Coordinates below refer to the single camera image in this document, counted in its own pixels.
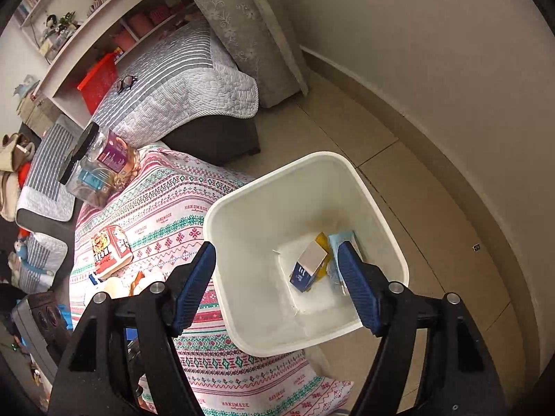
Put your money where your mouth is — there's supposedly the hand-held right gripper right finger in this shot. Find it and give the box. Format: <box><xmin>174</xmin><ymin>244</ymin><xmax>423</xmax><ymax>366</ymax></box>
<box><xmin>338</xmin><ymin>241</ymin><xmax>508</xmax><ymax>416</ymax></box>

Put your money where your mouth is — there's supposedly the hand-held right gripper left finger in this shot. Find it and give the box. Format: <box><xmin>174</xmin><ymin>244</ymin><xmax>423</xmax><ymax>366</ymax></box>
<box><xmin>47</xmin><ymin>241</ymin><xmax>216</xmax><ymax>416</ymax></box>

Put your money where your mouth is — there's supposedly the blue and white small carton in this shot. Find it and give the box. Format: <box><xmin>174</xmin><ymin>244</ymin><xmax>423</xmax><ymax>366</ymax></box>
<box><xmin>289</xmin><ymin>241</ymin><xmax>329</xmax><ymax>293</ymax></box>

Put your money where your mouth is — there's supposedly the white plastic bin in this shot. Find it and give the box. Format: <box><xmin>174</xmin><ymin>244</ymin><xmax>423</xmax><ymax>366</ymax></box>
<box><xmin>203</xmin><ymin>151</ymin><xmax>410</xmax><ymax>356</ymax></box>

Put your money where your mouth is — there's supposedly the orange snack wrapper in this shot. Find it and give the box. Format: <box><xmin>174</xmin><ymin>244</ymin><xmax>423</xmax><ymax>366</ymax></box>
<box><xmin>129</xmin><ymin>271</ymin><xmax>150</xmax><ymax>296</ymax></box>

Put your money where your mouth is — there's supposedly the yellow wrapper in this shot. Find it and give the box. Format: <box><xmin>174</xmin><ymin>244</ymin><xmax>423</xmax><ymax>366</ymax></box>
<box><xmin>314</xmin><ymin>232</ymin><xmax>336</xmax><ymax>282</ymax></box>

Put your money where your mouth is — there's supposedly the patterned red and green tablecloth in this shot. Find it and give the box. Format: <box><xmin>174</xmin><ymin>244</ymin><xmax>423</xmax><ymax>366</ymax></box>
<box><xmin>68</xmin><ymin>142</ymin><xmax>355</xmax><ymax>416</ymax></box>

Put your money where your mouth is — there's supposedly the grey striped cushion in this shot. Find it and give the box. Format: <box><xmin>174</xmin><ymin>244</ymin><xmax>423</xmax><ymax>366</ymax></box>
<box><xmin>16</xmin><ymin>231</ymin><xmax>70</xmax><ymax>292</ymax></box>
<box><xmin>16</xmin><ymin>114</ymin><xmax>84</xmax><ymax>227</ymax></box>

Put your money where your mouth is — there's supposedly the crumpled white tissue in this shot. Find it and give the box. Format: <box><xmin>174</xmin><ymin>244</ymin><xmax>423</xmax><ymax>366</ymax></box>
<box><xmin>97</xmin><ymin>276</ymin><xmax>131</xmax><ymax>299</ymax></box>

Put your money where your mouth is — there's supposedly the red and white snack packet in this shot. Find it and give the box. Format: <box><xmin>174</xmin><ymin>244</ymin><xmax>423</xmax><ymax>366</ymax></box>
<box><xmin>89</xmin><ymin>224</ymin><xmax>133</xmax><ymax>276</ymax></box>

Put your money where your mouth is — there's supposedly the clear plastic jar black lid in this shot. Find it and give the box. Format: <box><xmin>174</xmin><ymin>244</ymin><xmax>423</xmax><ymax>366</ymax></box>
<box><xmin>58</xmin><ymin>122</ymin><xmax>142</xmax><ymax>209</ymax></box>

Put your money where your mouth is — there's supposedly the beige cloth bag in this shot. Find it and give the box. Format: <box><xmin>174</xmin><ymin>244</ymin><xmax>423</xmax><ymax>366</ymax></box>
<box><xmin>0</xmin><ymin>132</ymin><xmax>38</xmax><ymax>175</ymax></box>

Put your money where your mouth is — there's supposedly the grey striped quilt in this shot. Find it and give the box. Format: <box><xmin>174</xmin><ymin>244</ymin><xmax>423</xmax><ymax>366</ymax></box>
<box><xmin>88</xmin><ymin>19</ymin><xmax>260</xmax><ymax>148</ymax></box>

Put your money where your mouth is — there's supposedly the red plastic basket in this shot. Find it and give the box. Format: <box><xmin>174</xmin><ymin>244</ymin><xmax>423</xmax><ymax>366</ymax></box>
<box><xmin>77</xmin><ymin>53</ymin><xmax>119</xmax><ymax>114</ymax></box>

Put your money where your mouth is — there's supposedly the white shelf unit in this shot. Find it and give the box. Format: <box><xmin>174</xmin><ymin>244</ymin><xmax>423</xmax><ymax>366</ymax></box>
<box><xmin>19</xmin><ymin>0</ymin><xmax>205</xmax><ymax>127</ymax></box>

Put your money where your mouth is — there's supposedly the pink storage box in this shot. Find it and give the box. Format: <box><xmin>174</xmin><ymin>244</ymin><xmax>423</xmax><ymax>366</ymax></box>
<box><xmin>149</xmin><ymin>3</ymin><xmax>173</xmax><ymax>27</ymax></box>
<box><xmin>112</xmin><ymin>29</ymin><xmax>136</xmax><ymax>53</ymax></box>
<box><xmin>129</xmin><ymin>12</ymin><xmax>153</xmax><ymax>38</ymax></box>

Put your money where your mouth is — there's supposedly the grey embroidered curtain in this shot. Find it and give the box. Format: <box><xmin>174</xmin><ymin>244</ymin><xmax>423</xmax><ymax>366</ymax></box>
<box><xmin>170</xmin><ymin>0</ymin><xmax>311</xmax><ymax>109</ymax></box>

